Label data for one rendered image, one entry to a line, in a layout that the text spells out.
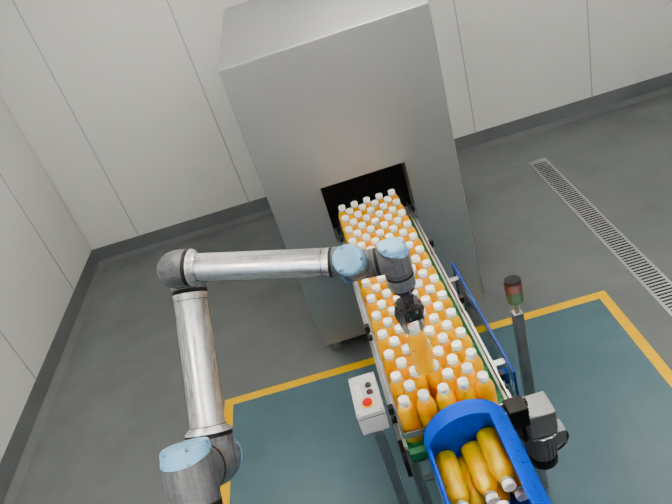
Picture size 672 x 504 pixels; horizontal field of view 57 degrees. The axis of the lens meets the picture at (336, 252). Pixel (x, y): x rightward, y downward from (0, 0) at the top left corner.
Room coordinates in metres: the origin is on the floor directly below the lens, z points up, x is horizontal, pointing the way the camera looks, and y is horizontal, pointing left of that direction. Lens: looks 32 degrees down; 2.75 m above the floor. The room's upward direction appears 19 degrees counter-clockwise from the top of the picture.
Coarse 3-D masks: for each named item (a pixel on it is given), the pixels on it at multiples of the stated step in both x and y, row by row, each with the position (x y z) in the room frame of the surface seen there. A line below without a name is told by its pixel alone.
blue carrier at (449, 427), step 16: (464, 400) 1.35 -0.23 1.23; (480, 400) 1.34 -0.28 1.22; (448, 416) 1.31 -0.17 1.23; (464, 416) 1.29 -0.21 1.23; (480, 416) 1.34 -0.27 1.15; (496, 416) 1.28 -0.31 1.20; (432, 432) 1.31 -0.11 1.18; (448, 432) 1.34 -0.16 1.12; (464, 432) 1.34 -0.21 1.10; (512, 432) 1.23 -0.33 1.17; (432, 448) 1.35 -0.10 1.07; (448, 448) 1.35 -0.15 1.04; (512, 448) 1.15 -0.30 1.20; (432, 464) 1.25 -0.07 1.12; (512, 464) 1.10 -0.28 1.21; (528, 464) 1.11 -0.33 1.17; (528, 480) 1.04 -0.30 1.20; (512, 496) 1.15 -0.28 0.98; (528, 496) 0.99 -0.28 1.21; (544, 496) 1.00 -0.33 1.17
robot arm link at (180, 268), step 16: (176, 256) 1.65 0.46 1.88; (192, 256) 1.65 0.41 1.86; (208, 256) 1.64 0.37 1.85; (224, 256) 1.62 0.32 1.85; (240, 256) 1.60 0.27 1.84; (256, 256) 1.58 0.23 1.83; (272, 256) 1.57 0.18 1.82; (288, 256) 1.55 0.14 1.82; (304, 256) 1.54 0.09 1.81; (320, 256) 1.52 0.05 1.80; (336, 256) 1.49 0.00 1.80; (352, 256) 1.48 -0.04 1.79; (160, 272) 1.67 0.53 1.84; (176, 272) 1.62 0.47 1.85; (192, 272) 1.62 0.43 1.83; (208, 272) 1.60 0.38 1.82; (224, 272) 1.59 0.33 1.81; (240, 272) 1.57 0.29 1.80; (256, 272) 1.56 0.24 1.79; (272, 272) 1.54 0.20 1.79; (288, 272) 1.53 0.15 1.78; (304, 272) 1.52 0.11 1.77; (320, 272) 1.50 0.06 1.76; (336, 272) 1.49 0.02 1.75; (352, 272) 1.45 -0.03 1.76
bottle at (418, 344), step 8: (408, 336) 1.62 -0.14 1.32; (416, 336) 1.60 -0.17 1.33; (424, 336) 1.60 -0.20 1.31; (408, 344) 1.61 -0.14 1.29; (416, 344) 1.59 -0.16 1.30; (424, 344) 1.59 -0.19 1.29; (416, 352) 1.59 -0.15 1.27; (424, 352) 1.58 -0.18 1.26; (416, 360) 1.59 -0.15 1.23; (424, 360) 1.58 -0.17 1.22; (432, 360) 1.60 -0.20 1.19; (416, 368) 1.60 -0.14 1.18; (424, 368) 1.58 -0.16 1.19; (432, 368) 1.59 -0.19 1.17
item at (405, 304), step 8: (400, 296) 1.59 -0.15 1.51; (408, 296) 1.54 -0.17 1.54; (416, 296) 1.60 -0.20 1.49; (400, 304) 1.59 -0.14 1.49; (408, 304) 1.55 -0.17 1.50; (416, 304) 1.56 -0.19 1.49; (400, 312) 1.55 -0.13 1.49; (408, 312) 1.55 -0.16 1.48; (416, 312) 1.54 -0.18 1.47; (408, 320) 1.55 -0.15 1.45; (416, 320) 1.55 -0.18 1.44
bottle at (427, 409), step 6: (420, 402) 1.54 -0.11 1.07; (426, 402) 1.53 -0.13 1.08; (432, 402) 1.54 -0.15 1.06; (420, 408) 1.53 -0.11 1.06; (426, 408) 1.52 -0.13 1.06; (432, 408) 1.52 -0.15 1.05; (420, 414) 1.54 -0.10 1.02; (426, 414) 1.52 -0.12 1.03; (432, 414) 1.52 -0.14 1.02; (426, 420) 1.52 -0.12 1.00
